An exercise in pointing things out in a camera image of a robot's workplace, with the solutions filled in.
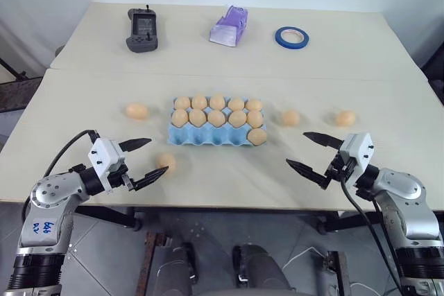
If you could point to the grey handheld remote controller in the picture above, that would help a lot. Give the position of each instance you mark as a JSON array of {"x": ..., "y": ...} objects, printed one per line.
[{"x": 142, "y": 30}]

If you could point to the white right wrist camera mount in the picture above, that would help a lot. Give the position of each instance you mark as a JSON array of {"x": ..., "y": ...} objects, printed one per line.
[{"x": 359, "y": 150}]

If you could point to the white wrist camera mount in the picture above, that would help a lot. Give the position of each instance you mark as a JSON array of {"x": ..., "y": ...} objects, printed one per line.
[
  {"x": 104, "y": 157},
  {"x": 359, "y": 150}
]

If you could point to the black stand leg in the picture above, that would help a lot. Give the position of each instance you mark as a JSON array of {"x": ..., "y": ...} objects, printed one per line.
[{"x": 12, "y": 67}]

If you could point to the blue egg tray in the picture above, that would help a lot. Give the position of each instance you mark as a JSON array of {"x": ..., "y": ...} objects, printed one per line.
[{"x": 208, "y": 136}]

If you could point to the rusty brown floor bar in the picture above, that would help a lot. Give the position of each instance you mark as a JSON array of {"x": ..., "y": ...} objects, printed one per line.
[
  {"x": 149, "y": 261},
  {"x": 338, "y": 271}
]

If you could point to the black table base bar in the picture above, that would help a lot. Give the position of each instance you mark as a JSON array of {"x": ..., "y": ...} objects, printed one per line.
[
  {"x": 107, "y": 218},
  {"x": 347, "y": 221}
]

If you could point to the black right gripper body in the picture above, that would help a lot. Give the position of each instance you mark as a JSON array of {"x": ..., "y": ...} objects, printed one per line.
[{"x": 341, "y": 169}]

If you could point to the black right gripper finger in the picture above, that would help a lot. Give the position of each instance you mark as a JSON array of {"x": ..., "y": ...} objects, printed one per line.
[
  {"x": 324, "y": 139},
  {"x": 310, "y": 173}
]

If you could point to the dark speckled floor mat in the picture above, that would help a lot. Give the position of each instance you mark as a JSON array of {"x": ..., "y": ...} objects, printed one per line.
[{"x": 17, "y": 95}]

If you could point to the dark rounded shape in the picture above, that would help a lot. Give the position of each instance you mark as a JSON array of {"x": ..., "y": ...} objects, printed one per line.
[
  {"x": 260, "y": 268},
  {"x": 178, "y": 268}
]

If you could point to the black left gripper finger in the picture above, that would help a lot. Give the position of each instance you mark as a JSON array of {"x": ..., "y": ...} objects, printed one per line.
[
  {"x": 149, "y": 178},
  {"x": 135, "y": 143}
]

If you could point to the blue tape roll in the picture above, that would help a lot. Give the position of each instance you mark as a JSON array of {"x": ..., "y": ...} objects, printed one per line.
[{"x": 279, "y": 37}]

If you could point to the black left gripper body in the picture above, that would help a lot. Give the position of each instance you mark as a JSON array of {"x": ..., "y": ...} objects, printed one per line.
[{"x": 119, "y": 180}]

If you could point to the purple plastic package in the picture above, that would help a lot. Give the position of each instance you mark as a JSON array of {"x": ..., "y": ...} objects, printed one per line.
[{"x": 227, "y": 29}]

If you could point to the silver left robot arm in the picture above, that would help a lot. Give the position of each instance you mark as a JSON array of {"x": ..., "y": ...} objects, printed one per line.
[{"x": 52, "y": 188}]

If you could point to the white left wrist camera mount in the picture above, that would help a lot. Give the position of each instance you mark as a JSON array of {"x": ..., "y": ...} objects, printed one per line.
[{"x": 104, "y": 157}]

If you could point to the tan egg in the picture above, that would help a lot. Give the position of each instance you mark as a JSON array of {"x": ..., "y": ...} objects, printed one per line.
[
  {"x": 182, "y": 103},
  {"x": 179, "y": 118},
  {"x": 257, "y": 136},
  {"x": 255, "y": 118},
  {"x": 216, "y": 118},
  {"x": 290, "y": 117},
  {"x": 217, "y": 101},
  {"x": 197, "y": 117},
  {"x": 166, "y": 162},
  {"x": 137, "y": 111},
  {"x": 254, "y": 104},
  {"x": 199, "y": 101},
  {"x": 345, "y": 118},
  {"x": 236, "y": 104},
  {"x": 237, "y": 118}
]

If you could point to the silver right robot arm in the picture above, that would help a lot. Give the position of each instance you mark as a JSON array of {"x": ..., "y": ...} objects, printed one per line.
[{"x": 402, "y": 185}]

